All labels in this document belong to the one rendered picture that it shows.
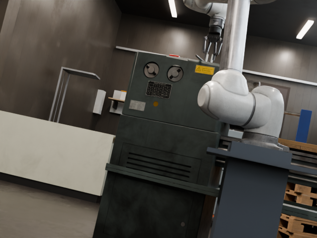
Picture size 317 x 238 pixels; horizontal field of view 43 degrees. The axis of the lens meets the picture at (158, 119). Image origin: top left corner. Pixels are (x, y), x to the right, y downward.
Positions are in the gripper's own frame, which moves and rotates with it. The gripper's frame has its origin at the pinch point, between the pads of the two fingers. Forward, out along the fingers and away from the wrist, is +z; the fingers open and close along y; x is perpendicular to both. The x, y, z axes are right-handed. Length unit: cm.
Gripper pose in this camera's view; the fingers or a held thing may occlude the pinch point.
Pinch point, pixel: (209, 59)
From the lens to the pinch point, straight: 248.8
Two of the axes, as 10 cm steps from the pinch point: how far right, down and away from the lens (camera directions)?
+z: -2.1, 9.7, -0.8
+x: 2.8, 1.4, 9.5
